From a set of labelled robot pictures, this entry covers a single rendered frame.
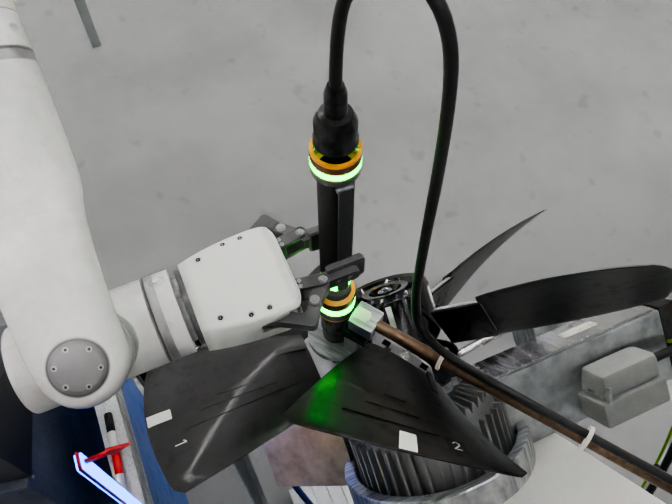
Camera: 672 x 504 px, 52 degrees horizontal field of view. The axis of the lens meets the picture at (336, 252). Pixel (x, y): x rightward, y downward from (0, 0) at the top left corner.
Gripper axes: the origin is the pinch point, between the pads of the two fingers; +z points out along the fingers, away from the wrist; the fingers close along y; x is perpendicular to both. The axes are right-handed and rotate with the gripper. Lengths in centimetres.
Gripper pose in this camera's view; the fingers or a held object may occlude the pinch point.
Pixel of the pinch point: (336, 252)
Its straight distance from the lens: 68.2
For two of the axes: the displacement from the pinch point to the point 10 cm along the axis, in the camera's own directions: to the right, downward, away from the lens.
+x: -0.1, -5.2, -8.6
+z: 9.2, -3.5, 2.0
